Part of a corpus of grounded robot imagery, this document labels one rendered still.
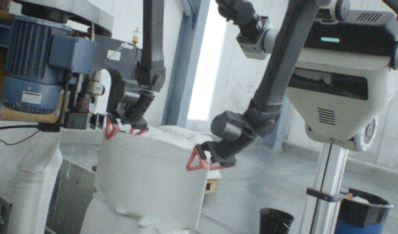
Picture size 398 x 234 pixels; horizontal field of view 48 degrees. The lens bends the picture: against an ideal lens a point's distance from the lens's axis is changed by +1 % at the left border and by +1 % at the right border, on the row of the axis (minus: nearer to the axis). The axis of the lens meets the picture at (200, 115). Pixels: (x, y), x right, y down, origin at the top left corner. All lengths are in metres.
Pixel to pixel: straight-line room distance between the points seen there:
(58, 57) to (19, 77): 0.12
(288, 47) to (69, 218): 1.55
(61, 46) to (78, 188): 1.13
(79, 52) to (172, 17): 6.29
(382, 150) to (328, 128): 7.82
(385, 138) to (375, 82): 7.98
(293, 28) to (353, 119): 0.59
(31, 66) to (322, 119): 0.95
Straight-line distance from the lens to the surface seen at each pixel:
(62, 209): 2.33
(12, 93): 1.25
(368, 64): 1.40
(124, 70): 1.64
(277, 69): 1.05
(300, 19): 1.00
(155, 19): 1.33
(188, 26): 7.59
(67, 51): 1.19
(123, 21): 6.77
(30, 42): 1.23
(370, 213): 3.30
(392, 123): 9.35
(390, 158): 9.35
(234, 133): 1.11
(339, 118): 1.54
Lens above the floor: 1.26
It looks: 5 degrees down
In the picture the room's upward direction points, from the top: 11 degrees clockwise
